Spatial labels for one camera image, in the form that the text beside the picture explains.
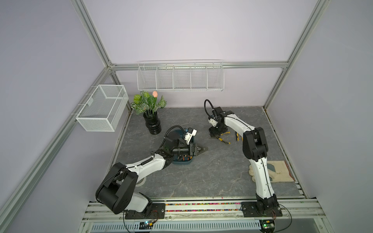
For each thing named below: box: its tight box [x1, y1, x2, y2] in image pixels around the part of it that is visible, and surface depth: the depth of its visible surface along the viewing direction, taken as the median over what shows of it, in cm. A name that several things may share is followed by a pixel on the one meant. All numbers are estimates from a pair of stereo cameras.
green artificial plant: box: [130, 90, 168, 118], surface depth 91 cm
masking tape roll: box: [135, 176, 147, 187], surface depth 84 cm
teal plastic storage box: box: [171, 129, 194, 165], surface depth 72 cm
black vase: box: [142, 109, 162, 135], surface depth 98 cm
